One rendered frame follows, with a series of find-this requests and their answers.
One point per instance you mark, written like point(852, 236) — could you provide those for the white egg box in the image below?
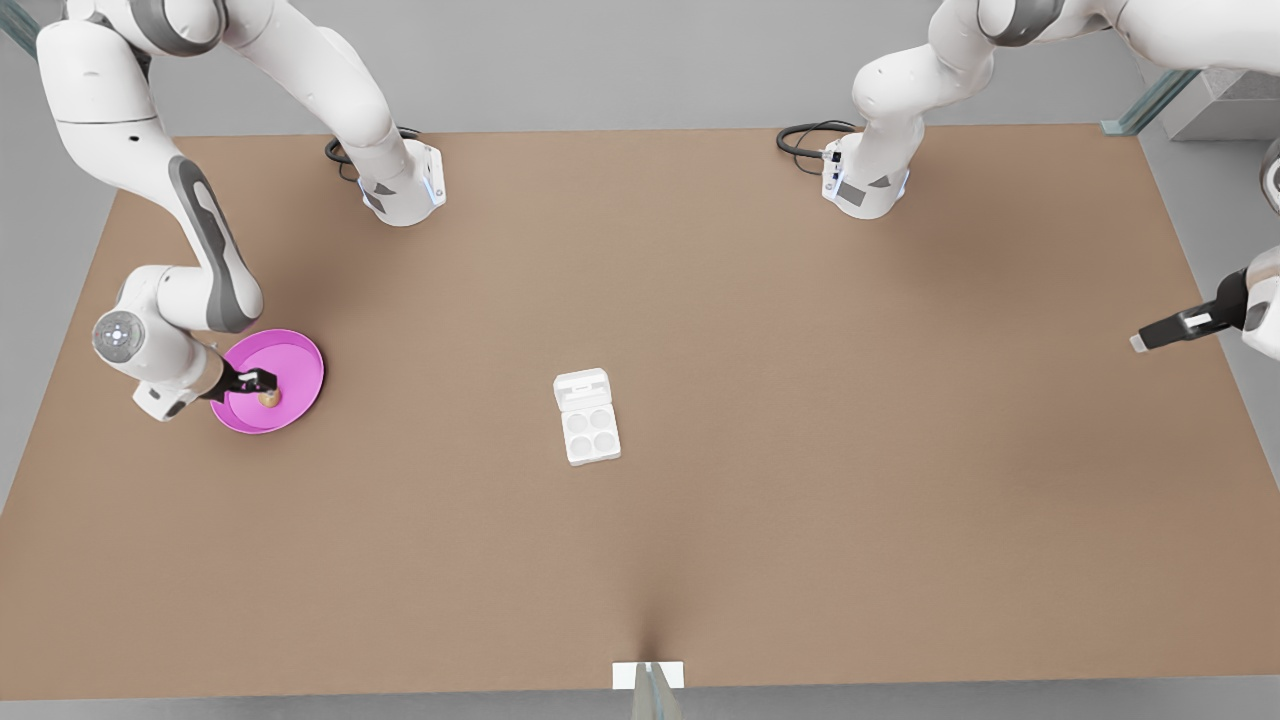
point(591, 434)

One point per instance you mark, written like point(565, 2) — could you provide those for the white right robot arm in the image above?
point(110, 120)

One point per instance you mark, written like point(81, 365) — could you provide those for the grey box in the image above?
point(1225, 105)

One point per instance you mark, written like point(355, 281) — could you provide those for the white egg box lid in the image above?
point(581, 388)

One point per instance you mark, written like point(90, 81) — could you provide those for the pink round plate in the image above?
point(290, 372)

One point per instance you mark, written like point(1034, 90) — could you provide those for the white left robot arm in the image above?
point(900, 100)

